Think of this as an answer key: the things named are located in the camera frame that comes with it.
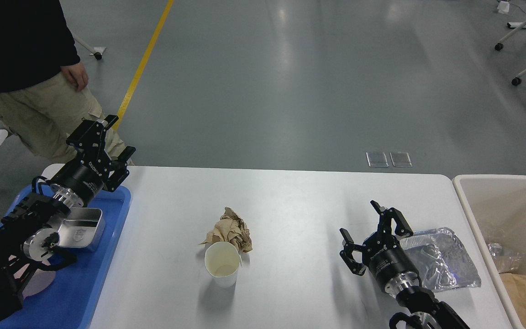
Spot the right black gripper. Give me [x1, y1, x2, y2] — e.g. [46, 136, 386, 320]
[339, 200, 421, 295]

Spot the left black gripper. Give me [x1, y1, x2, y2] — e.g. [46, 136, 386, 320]
[50, 115, 137, 208]

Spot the aluminium foil tray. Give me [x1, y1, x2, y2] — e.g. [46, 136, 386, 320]
[400, 227, 482, 293]

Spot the square stainless steel tray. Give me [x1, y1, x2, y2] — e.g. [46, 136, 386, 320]
[57, 207, 105, 252]

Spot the pink ribbed mug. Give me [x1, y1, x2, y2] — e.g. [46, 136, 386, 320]
[22, 269, 56, 298]

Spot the white paper cup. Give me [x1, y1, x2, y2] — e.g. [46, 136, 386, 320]
[204, 241, 242, 289]

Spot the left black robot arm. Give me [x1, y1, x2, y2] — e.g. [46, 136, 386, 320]
[0, 115, 136, 321]

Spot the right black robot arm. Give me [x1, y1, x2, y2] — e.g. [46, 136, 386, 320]
[339, 200, 469, 329]

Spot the left floor socket plate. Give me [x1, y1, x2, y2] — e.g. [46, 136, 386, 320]
[366, 152, 389, 168]

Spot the floor socket plate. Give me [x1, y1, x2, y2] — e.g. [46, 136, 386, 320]
[389, 151, 413, 167]
[366, 152, 389, 168]

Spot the right floor socket plate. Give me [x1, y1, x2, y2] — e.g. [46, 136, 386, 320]
[389, 151, 413, 167]

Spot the grey office chair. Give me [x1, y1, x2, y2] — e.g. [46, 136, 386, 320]
[72, 33, 106, 61]

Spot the person in beige trousers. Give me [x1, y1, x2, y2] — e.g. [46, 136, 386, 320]
[0, 0, 105, 163]

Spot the clear plastic wrap in bin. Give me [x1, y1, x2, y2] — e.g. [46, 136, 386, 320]
[485, 233, 525, 273]

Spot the beige plastic waste bin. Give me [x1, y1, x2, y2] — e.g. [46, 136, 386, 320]
[452, 175, 526, 329]

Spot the crumpled brown paper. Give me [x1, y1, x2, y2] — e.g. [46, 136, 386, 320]
[201, 207, 253, 253]

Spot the blue plastic tray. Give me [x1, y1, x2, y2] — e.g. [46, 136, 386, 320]
[0, 186, 131, 329]

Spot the chair base top right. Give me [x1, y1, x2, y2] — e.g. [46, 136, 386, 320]
[494, 0, 526, 87]

